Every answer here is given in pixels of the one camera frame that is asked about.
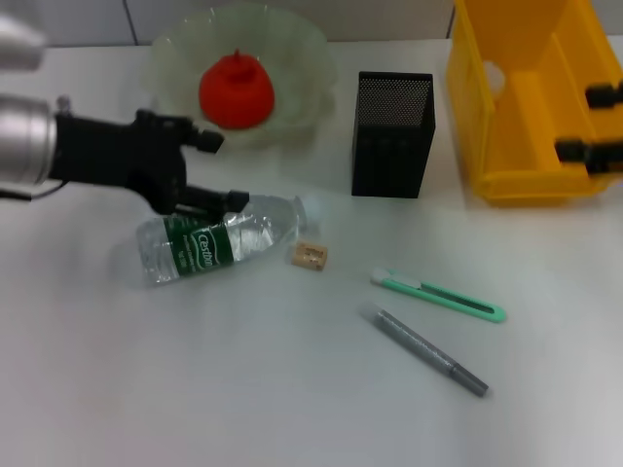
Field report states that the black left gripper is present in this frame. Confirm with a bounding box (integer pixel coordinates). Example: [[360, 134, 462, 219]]
[[50, 109, 251, 216]]

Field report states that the clear water bottle green label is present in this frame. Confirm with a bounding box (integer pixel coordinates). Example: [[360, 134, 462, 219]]
[[136, 193, 318, 289]]

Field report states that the red-orange toy orange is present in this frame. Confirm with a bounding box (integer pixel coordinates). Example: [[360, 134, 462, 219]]
[[198, 48, 277, 130]]

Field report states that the white paper ball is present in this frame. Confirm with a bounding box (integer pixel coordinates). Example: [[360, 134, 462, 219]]
[[483, 59, 508, 96]]

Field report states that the small cork piece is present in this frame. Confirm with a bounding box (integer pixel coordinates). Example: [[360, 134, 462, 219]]
[[292, 240, 329, 271]]

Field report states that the green utility knife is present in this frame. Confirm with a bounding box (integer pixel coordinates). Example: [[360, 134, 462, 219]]
[[370, 266, 508, 326]]

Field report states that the grey marker pen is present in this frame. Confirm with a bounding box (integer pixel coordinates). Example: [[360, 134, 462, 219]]
[[359, 300, 490, 398]]

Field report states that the green glass fruit bowl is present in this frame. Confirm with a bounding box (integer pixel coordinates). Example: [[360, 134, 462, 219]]
[[140, 3, 340, 153]]

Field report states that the black mesh pen holder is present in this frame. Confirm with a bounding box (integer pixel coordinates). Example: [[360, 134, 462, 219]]
[[350, 70, 435, 199]]

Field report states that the yellow plastic bin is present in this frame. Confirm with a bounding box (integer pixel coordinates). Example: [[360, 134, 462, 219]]
[[445, 0, 623, 209]]

